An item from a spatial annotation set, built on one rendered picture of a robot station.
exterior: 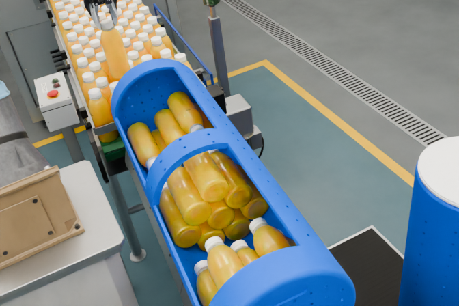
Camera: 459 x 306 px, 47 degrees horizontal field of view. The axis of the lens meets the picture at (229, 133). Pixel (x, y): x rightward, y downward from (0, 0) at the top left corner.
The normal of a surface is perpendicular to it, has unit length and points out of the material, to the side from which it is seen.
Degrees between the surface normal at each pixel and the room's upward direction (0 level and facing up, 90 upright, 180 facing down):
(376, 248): 0
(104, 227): 0
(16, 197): 90
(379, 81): 0
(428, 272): 90
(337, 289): 90
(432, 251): 90
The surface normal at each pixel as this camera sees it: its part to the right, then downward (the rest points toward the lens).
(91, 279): 0.44, 0.50
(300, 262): 0.15, -0.85
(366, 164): -0.12, -0.79
